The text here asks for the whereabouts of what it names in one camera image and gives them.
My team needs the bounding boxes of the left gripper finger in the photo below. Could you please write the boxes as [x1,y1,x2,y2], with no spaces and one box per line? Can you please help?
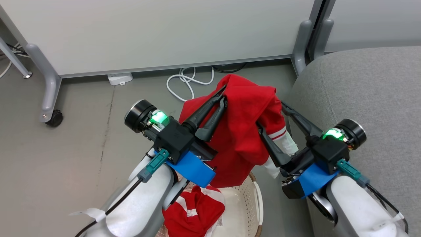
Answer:
[195,96,228,142]
[182,85,228,133]

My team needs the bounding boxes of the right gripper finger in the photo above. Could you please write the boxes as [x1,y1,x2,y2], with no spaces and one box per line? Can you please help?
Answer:
[281,101,323,139]
[258,124,291,167]

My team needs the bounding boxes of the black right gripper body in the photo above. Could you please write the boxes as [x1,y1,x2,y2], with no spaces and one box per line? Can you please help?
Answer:
[280,118,367,177]

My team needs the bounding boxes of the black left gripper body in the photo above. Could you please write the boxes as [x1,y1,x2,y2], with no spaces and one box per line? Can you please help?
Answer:
[124,100,218,165]

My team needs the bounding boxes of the red jersey with white trim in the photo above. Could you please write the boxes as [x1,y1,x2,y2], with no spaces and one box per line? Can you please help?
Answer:
[179,74,300,189]

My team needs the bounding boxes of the cream perforated laundry basket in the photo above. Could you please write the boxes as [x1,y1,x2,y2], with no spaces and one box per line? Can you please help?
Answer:
[155,172,264,237]

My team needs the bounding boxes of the grey curved partition leg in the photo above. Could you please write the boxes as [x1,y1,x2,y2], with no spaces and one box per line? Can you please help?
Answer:
[312,19,334,60]
[291,20,313,76]

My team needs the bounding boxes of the grey fabric sofa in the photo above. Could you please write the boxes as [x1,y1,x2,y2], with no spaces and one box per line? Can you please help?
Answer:
[285,46,421,237]

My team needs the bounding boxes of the red white striped garment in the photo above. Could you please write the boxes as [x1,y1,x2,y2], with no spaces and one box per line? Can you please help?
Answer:
[162,185,226,237]

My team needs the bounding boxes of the wide white partition panel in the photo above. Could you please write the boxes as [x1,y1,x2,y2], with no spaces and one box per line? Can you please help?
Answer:
[0,0,324,79]

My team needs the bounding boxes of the white tape strip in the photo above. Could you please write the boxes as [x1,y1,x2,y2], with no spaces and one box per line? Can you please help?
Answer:
[69,208,108,223]

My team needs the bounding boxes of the black caster wheel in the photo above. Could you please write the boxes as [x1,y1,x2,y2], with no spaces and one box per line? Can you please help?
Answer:
[45,110,63,127]

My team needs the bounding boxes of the narrow white partition panel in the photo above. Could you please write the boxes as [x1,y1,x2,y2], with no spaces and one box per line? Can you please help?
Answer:
[324,0,421,53]

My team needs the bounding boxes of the grey partition leg with caster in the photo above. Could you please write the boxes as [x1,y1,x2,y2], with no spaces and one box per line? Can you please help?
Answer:
[26,43,62,123]

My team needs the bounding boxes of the grey metal table leg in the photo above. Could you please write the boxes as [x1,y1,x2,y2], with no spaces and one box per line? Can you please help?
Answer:
[0,36,33,79]

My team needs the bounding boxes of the teal plug black right cable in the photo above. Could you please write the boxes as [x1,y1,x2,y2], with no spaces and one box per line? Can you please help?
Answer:
[336,159,409,235]

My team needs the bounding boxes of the teal plug black cable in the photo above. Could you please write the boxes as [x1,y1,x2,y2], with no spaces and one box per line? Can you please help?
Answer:
[75,148,170,237]
[336,159,409,235]

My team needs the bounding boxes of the teal plug black left cable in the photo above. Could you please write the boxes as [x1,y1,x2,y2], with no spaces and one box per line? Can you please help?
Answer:
[75,148,170,237]

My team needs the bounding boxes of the coiled white cable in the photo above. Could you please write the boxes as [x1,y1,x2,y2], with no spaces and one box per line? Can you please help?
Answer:
[166,67,215,102]

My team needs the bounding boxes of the black floor cable loop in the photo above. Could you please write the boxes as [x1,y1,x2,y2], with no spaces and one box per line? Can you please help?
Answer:
[212,63,247,73]

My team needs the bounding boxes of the thin black floor cables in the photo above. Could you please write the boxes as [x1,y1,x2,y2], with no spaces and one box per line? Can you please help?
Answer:
[6,43,29,56]

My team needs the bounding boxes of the white floor cables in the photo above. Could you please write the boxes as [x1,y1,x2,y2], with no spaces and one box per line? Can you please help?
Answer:
[0,43,30,79]

